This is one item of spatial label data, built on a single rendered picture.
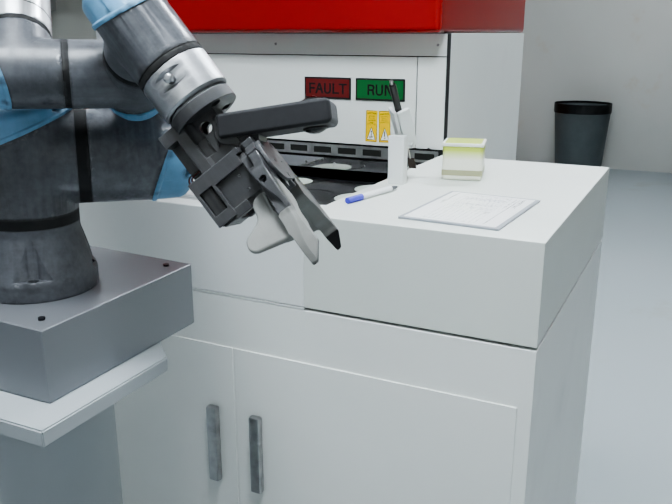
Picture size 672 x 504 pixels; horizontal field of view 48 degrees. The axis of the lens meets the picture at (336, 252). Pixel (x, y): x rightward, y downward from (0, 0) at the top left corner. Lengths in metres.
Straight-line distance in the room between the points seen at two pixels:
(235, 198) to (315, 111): 0.11
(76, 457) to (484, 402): 0.55
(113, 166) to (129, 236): 0.38
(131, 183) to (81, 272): 0.13
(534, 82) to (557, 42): 0.41
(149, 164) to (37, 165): 0.13
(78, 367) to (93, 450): 0.16
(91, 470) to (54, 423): 0.21
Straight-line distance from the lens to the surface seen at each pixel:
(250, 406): 1.27
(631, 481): 2.38
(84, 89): 0.87
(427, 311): 1.06
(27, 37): 0.89
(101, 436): 1.07
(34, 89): 0.87
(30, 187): 0.95
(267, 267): 1.16
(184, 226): 1.23
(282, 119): 0.74
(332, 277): 1.11
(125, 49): 0.78
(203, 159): 0.76
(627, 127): 7.49
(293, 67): 1.80
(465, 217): 1.09
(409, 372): 1.11
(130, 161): 0.94
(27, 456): 1.05
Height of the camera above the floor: 1.22
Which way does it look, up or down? 16 degrees down
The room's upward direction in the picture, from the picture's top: straight up
